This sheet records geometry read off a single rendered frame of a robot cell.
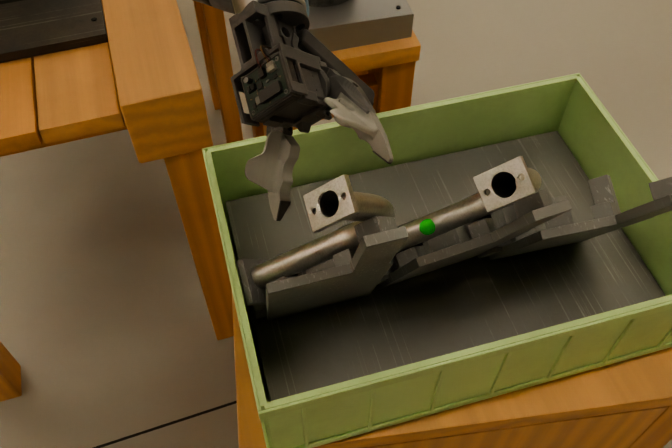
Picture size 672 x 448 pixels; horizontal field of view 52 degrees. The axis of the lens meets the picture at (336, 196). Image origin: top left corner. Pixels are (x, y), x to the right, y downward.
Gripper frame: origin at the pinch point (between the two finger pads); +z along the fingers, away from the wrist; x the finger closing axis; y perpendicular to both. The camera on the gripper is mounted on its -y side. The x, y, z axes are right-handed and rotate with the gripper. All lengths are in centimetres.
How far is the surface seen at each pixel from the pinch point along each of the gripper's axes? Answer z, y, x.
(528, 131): -16, -58, 2
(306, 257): 1.5, -10.8, -14.1
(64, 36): -57, -13, -57
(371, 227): 3.5, -3.7, 0.6
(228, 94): -74, -83, -84
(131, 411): 6, -56, -117
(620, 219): 7.5, -33.0, 16.8
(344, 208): 2.2, 1.8, 1.8
